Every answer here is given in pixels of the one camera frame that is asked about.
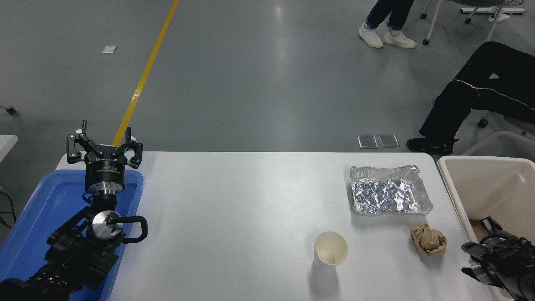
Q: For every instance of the blue plastic tray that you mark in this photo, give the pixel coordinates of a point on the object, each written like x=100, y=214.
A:
x=46, y=200

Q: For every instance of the metal floor plate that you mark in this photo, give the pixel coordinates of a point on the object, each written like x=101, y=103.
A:
x=368, y=141
x=388, y=140

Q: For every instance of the large pale plastic bin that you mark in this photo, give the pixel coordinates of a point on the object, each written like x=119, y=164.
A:
x=493, y=188

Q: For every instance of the white wheeled chair base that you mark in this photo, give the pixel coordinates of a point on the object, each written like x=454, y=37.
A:
x=432, y=21

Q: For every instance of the crumpled silver foil tray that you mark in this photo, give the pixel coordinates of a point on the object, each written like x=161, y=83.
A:
x=388, y=192

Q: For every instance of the crumpled tan paper ball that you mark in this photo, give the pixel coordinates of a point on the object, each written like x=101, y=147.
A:
x=428, y=240

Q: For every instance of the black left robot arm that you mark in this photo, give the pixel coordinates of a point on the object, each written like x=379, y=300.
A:
x=75, y=259

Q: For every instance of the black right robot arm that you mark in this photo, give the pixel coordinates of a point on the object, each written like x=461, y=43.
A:
x=510, y=259

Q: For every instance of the white power strip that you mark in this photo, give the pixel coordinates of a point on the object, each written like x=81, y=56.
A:
x=480, y=10

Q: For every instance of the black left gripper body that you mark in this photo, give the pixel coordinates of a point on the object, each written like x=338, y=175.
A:
x=106, y=173

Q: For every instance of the pale office chair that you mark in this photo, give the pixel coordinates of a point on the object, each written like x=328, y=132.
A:
x=514, y=144

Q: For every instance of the seated person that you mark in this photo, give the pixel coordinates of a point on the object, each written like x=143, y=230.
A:
x=480, y=92

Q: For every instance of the white paper cup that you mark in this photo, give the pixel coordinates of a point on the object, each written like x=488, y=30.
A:
x=330, y=246

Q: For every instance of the small white side table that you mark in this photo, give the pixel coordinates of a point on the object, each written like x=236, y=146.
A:
x=6, y=144

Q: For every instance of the standing person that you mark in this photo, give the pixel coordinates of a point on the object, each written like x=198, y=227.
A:
x=393, y=12

